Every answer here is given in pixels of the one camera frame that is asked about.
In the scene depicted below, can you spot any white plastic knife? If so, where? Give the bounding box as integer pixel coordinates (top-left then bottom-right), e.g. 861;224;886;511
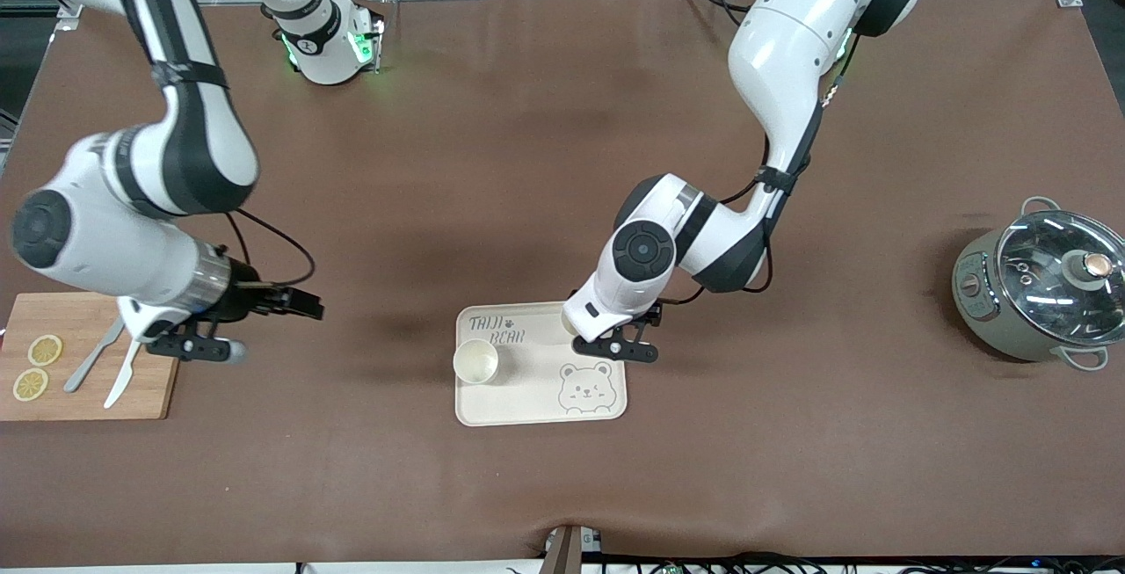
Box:
104;338;143;410

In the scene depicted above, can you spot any wooden cutting board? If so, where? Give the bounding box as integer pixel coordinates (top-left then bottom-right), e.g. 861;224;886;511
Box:
0;293;181;422

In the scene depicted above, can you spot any grey plastic knife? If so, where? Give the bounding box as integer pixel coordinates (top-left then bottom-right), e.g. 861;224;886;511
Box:
63;315;126;394

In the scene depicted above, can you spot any cream bear print tray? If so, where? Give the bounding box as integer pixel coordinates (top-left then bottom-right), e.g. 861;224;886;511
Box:
455;302;628;427

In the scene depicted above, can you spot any brown table cover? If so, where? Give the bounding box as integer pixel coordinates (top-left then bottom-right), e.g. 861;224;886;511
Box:
0;0;1125;568

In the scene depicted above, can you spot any grey electric cooking pot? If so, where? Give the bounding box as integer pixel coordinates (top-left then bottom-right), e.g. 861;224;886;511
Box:
952;196;1125;373

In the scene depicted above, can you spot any glass pot lid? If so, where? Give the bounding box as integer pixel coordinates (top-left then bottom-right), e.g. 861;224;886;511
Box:
998;209;1125;346

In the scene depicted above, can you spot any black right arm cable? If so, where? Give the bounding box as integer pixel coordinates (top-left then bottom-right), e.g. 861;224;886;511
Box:
224;209;317;289

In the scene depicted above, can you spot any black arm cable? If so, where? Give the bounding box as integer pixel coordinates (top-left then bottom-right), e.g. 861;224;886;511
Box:
224;209;317;289
664;29;849;304

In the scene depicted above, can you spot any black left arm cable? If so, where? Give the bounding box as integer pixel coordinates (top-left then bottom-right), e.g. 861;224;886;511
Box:
664;29;849;304

